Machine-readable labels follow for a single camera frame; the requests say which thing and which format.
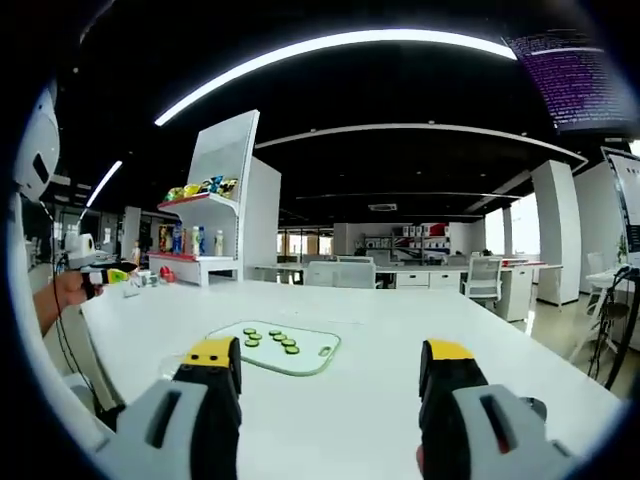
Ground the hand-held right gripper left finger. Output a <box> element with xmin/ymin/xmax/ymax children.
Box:
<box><xmin>82</xmin><ymin>335</ymin><xmax>244</xmax><ymax>480</ymax></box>

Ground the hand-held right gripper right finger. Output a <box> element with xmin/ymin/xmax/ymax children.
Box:
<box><xmin>416</xmin><ymin>338</ymin><xmax>586</xmax><ymax>480</ymax></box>

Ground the group of cucumber slices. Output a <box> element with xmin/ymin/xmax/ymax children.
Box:
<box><xmin>242</xmin><ymin>327</ymin><xmax>300</xmax><ymax>356</ymax></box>

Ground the person's left hand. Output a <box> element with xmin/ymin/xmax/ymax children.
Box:
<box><xmin>52</xmin><ymin>272</ymin><xmax>105</xmax><ymax>307</ymax></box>

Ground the white worn device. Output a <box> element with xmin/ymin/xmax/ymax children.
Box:
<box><xmin>12</xmin><ymin>79</ymin><xmax>61</xmax><ymax>201</ymax></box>

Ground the white green-edged cutting board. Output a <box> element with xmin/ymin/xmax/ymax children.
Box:
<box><xmin>204</xmin><ymin>319</ymin><xmax>343</xmax><ymax>378</ymax></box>

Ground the white display shelf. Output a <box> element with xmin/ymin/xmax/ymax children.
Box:
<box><xmin>148</xmin><ymin>109</ymin><xmax>282</xmax><ymax>287</ymax></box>

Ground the row of white office desks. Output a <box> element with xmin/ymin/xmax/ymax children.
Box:
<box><xmin>252</xmin><ymin>263</ymin><xmax>564</xmax><ymax>321</ymax></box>

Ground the white mesh office chair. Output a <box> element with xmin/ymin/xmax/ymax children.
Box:
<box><xmin>462</xmin><ymin>256</ymin><xmax>504</xmax><ymax>304</ymax></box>

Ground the black tripod stand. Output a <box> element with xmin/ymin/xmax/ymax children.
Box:
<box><xmin>584</xmin><ymin>264</ymin><xmax>640</xmax><ymax>391</ymax></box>

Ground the white-screen monitor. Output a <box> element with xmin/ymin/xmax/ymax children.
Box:
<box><xmin>599</xmin><ymin>144</ymin><xmax>640</xmax><ymax>266</ymax></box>

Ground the long ceiling light strip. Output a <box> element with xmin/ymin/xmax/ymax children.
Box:
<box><xmin>153</xmin><ymin>28</ymin><xmax>519</xmax><ymax>127</ymax></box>

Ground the ceiling-hung dark screen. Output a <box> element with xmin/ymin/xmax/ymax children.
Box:
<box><xmin>502</xmin><ymin>32</ymin><xmax>631</xmax><ymax>132</ymax></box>

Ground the wall display shelving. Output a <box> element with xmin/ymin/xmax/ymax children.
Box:
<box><xmin>349</xmin><ymin>222</ymin><xmax>451</xmax><ymax>264</ymax></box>

